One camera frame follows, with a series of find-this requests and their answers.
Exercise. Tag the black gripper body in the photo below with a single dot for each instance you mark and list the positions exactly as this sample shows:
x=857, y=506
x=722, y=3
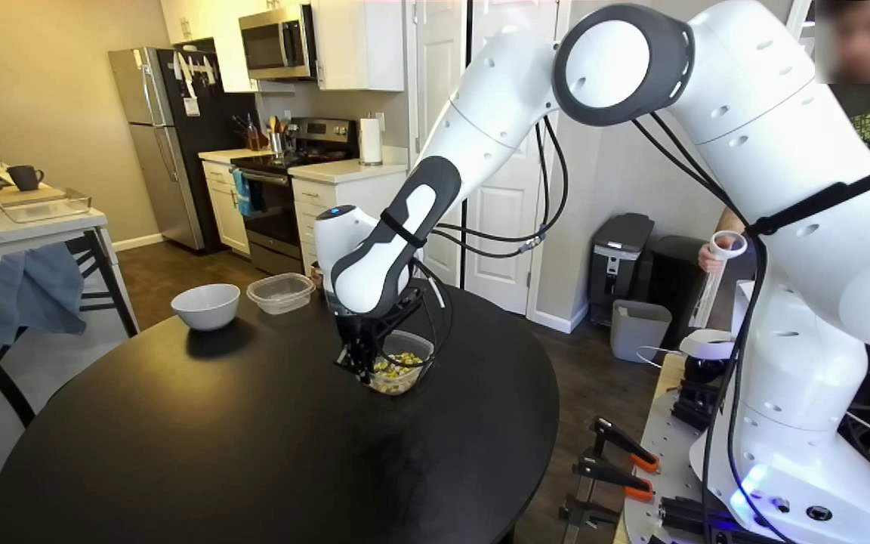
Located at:
x=380, y=323

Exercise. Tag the clear container with food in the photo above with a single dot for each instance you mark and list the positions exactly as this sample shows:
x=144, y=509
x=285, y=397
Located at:
x=402, y=371

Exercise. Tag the robot base workbench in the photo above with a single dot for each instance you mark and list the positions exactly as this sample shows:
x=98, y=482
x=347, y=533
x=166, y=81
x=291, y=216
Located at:
x=656, y=456

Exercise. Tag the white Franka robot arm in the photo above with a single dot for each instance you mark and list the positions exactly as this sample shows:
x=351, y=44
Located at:
x=786, y=253

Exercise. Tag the white ceramic bowl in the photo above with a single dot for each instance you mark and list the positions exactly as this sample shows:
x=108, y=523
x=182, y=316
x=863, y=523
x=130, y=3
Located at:
x=206, y=306

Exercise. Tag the empty clear plastic container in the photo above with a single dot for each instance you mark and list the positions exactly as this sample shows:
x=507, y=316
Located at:
x=278, y=291

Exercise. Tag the round black table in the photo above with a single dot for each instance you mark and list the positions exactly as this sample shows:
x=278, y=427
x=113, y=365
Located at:
x=274, y=433

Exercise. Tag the white stove side cabinets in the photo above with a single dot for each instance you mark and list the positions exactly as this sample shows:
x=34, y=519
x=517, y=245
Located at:
x=340, y=199

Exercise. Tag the black steel stove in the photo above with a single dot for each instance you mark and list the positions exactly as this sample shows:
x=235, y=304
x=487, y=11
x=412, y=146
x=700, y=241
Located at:
x=285, y=192

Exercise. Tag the white door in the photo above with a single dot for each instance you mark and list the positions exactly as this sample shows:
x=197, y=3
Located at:
x=499, y=213

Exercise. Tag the white paper towel roll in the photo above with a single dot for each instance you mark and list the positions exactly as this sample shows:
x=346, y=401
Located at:
x=370, y=141

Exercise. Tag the black trash can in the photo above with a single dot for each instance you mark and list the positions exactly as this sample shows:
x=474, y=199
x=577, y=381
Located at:
x=618, y=262

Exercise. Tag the black chair with blue cloth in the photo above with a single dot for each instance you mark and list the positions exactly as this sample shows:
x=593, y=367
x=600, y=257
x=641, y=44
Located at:
x=103, y=274

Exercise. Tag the grey waste bin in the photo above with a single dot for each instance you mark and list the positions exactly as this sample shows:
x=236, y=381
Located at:
x=641, y=332

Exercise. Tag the black orange clamp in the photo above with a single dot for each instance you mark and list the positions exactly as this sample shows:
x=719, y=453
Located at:
x=610, y=476
x=622, y=443

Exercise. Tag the stainless steel refrigerator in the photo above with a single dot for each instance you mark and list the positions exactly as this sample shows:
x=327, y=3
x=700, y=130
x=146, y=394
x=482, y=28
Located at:
x=166, y=141

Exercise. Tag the blue cloth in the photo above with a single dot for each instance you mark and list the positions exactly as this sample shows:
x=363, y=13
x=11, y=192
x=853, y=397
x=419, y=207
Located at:
x=27, y=291

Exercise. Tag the black mug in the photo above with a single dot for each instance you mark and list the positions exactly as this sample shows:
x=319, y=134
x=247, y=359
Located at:
x=24, y=177

